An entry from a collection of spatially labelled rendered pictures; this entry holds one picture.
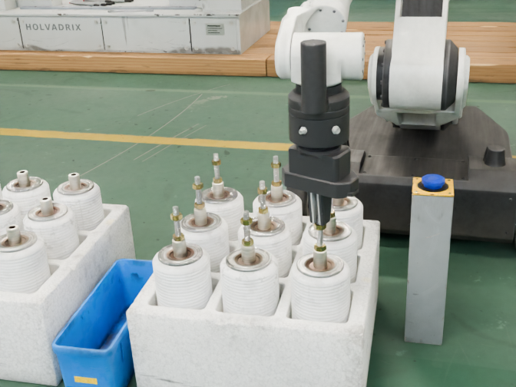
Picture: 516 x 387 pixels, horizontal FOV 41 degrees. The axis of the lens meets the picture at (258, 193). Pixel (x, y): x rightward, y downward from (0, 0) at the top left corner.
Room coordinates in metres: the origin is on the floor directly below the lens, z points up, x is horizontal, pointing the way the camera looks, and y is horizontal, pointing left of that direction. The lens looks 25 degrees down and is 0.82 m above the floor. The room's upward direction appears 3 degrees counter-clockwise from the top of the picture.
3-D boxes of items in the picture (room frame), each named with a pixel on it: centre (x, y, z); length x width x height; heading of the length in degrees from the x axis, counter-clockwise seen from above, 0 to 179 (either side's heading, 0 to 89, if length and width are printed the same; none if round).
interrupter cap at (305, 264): (0.95, -0.09, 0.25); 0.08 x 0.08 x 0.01
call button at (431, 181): (1.10, -0.31, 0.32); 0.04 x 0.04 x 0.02
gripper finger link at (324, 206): (0.95, -0.10, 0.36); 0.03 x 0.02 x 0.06; 143
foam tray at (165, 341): (1.10, -0.01, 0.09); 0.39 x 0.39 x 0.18; 76
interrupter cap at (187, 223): (1.13, 0.11, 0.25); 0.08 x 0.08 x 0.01
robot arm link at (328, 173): (0.95, -0.09, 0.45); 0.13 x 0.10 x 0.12; 53
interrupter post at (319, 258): (0.95, -0.09, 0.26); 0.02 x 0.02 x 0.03
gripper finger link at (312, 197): (0.96, -0.08, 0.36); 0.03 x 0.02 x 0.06; 143
